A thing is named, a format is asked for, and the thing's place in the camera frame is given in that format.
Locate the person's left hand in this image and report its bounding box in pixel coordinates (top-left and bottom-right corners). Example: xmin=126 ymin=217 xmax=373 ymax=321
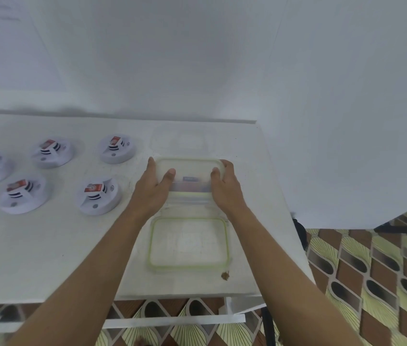
xmin=128 ymin=157 xmax=176 ymax=222

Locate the person's right hand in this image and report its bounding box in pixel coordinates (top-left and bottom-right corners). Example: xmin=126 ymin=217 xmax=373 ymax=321
xmin=210 ymin=159 xmax=251 ymax=223

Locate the large clear plastic container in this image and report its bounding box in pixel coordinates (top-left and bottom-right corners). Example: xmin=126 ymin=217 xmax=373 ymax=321
xmin=154 ymin=157 xmax=225 ymax=207

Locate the large green-rimmed clear lid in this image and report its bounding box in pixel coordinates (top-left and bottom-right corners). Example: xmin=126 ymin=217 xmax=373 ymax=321
xmin=154 ymin=157 xmax=225 ymax=197

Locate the small clear plastic container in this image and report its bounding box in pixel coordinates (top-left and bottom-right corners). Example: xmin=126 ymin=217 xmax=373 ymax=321
xmin=148 ymin=124 xmax=215 ymax=156

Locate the clear battery container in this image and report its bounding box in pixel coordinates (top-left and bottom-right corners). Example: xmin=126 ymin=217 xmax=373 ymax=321
xmin=148 ymin=216 xmax=233 ymax=273

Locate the person's right forearm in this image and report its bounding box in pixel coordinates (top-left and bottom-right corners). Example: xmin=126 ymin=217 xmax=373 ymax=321
xmin=228 ymin=209 xmax=364 ymax=346

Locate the person's left forearm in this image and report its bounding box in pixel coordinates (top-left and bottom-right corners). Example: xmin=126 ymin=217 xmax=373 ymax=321
xmin=5 ymin=209 xmax=161 ymax=346

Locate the black rounded object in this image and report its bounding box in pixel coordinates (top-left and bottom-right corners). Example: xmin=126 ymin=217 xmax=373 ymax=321
xmin=291 ymin=212 xmax=309 ymax=249

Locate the black metal leg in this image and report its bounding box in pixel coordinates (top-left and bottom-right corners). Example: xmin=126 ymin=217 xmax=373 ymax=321
xmin=261 ymin=306 xmax=274 ymax=346

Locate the black partition base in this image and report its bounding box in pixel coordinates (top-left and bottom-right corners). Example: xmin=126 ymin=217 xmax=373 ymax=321
xmin=374 ymin=225 xmax=407 ymax=235

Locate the printed white paper sheet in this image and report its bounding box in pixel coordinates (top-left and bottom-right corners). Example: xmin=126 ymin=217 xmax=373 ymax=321
xmin=0 ymin=0 xmax=64 ymax=92

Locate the white metal table frame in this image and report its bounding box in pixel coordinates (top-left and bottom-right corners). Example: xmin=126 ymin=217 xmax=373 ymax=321
xmin=0 ymin=295 xmax=267 ymax=346

